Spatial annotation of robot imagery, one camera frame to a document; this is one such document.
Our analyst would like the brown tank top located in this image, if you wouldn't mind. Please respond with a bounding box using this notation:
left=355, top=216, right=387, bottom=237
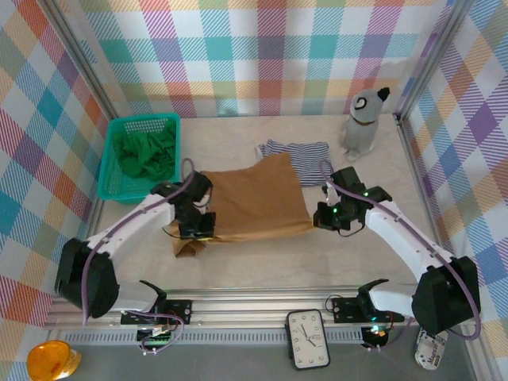
left=171, top=152, right=318, bottom=259

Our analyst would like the small electronics board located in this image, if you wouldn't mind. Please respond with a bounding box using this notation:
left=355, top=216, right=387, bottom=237
left=361, top=324, right=391, bottom=349
left=137, top=325, right=178, bottom=348

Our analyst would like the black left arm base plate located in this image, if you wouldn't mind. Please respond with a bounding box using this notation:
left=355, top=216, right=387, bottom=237
left=120, top=298, right=194, bottom=326

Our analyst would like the long aluminium frame rail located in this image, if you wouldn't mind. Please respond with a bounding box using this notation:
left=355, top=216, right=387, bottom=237
left=42, top=291, right=483, bottom=331

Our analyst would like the orange translucent plastic object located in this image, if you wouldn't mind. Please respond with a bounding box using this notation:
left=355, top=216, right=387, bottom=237
left=26, top=340, right=83, bottom=381

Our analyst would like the teal plastic basket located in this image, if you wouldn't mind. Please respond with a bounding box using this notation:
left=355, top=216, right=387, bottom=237
left=97, top=113, right=183, bottom=206

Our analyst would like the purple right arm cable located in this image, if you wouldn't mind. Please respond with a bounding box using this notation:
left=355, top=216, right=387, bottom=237
left=319, top=158, right=483, bottom=354

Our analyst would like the grey plush toy animal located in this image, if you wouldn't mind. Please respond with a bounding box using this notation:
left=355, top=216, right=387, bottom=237
left=340, top=86, right=394, bottom=162

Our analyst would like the slotted grey cable duct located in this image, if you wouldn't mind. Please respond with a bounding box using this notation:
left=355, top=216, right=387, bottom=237
left=63, top=327, right=366, bottom=345

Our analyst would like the aluminium side rail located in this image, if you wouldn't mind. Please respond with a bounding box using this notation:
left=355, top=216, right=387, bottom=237
left=67, top=196, right=106, bottom=298
left=394, top=113, right=477, bottom=297

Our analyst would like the green tank top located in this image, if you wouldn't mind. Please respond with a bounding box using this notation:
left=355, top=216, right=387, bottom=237
left=112, top=129, right=179, bottom=179

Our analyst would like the black framed white clock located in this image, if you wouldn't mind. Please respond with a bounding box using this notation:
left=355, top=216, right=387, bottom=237
left=284, top=308, right=333, bottom=371

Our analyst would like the aluminium corner post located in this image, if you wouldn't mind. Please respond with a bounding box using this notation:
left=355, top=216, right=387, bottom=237
left=39, top=0, right=128, bottom=120
left=394, top=0, right=479, bottom=120

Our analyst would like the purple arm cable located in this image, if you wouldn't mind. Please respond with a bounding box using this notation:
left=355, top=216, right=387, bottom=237
left=81, top=157, right=198, bottom=356
left=319, top=158, right=483, bottom=354

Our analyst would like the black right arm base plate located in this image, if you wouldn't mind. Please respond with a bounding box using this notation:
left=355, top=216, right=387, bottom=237
left=331, top=295, right=406, bottom=325

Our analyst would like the blue white striped tank top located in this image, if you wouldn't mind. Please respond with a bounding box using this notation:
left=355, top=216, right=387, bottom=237
left=255, top=138, right=333, bottom=188

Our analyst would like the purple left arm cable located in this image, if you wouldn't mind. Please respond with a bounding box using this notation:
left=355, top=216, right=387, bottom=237
left=81, top=157, right=198, bottom=356

